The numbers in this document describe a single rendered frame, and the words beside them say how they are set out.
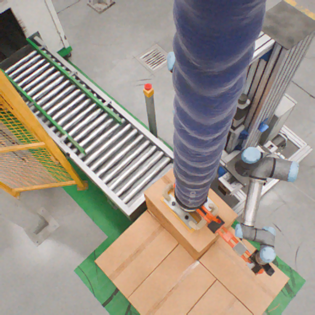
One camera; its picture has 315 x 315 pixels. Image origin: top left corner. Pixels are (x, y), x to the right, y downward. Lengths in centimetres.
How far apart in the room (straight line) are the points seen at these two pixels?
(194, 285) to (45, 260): 156
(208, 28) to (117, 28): 407
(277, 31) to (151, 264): 189
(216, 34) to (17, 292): 312
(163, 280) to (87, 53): 315
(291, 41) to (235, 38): 95
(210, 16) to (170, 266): 217
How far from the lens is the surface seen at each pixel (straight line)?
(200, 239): 228
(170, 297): 263
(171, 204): 230
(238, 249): 215
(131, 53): 445
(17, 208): 291
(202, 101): 99
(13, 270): 355
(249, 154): 219
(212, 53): 82
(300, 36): 177
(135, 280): 265
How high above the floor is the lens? 317
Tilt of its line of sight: 64 degrees down
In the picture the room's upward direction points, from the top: 6 degrees counter-clockwise
